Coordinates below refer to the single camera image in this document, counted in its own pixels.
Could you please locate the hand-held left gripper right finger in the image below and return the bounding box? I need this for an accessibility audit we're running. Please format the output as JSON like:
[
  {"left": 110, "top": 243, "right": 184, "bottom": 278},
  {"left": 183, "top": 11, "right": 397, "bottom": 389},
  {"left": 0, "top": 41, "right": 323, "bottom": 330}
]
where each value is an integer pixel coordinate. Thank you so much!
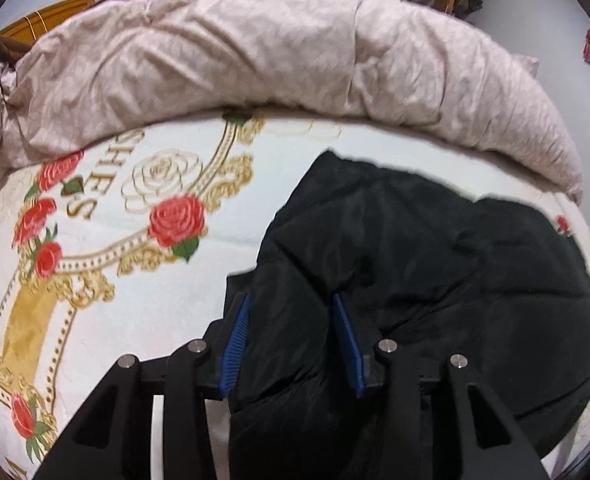
[{"left": 332, "top": 292, "right": 550, "bottom": 480}]

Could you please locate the beige patterned quilt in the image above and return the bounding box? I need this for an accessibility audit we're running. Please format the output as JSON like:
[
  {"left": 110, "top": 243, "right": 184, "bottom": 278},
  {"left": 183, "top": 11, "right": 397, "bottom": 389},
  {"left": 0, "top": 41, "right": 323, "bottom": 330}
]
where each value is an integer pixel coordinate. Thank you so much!
[{"left": 0, "top": 0, "right": 584, "bottom": 206}]

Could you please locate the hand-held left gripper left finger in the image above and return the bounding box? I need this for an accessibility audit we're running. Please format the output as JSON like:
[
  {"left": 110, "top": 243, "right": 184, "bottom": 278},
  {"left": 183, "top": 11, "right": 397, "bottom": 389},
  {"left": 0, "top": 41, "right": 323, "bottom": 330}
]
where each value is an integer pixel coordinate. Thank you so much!
[{"left": 34, "top": 292, "right": 252, "bottom": 480}]

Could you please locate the white rose print bed sheet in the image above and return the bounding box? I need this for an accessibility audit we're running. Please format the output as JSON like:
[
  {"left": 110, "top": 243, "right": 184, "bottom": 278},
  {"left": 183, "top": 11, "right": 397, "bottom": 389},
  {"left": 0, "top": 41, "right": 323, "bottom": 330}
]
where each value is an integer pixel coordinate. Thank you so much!
[{"left": 0, "top": 109, "right": 590, "bottom": 480}]

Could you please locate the black hooded puffer jacket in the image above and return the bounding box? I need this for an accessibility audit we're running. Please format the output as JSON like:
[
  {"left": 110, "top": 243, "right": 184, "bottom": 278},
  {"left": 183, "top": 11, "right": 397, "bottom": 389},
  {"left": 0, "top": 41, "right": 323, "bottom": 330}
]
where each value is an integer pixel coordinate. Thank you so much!
[{"left": 223, "top": 150, "right": 590, "bottom": 480}]

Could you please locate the wooden headboard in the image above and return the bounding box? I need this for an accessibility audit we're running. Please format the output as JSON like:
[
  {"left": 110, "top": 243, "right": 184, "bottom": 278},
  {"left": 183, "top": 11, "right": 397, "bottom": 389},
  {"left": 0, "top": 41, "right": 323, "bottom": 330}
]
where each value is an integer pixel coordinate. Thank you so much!
[{"left": 0, "top": 0, "right": 96, "bottom": 52}]

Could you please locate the brown cloth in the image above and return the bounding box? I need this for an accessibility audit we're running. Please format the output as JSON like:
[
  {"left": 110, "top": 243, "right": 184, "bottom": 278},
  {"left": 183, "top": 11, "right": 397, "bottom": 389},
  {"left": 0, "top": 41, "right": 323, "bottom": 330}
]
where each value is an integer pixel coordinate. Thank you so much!
[{"left": 0, "top": 35, "right": 32, "bottom": 70}]

